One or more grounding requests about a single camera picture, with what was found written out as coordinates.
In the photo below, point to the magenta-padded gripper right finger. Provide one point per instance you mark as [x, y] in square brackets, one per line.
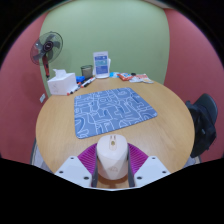
[153, 170]

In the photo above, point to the standing fan with red pole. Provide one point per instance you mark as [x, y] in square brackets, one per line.
[46, 46]

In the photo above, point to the white whiteboard marker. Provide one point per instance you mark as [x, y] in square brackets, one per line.
[90, 80]
[86, 83]
[74, 90]

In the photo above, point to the white wall outlet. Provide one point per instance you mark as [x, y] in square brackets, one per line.
[42, 98]

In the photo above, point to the small black object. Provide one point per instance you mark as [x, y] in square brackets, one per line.
[133, 73]

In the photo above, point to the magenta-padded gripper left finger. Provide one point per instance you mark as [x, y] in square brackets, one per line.
[71, 170]

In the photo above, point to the dark translucent cup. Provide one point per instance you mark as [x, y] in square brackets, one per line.
[86, 72]

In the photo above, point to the blue patterned mouse pad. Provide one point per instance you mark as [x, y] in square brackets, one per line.
[113, 110]

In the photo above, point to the orange snack packet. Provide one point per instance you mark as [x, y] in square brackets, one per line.
[125, 76]

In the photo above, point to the cream white computer mouse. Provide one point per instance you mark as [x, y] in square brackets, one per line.
[112, 156]

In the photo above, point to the light blue packet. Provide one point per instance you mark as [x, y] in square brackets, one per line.
[114, 74]

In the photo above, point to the small blue box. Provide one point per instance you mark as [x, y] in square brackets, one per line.
[80, 79]

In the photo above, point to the white and red snack packet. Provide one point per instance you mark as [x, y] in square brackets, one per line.
[143, 79]

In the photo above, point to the white tissue box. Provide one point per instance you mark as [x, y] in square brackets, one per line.
[61, 85]

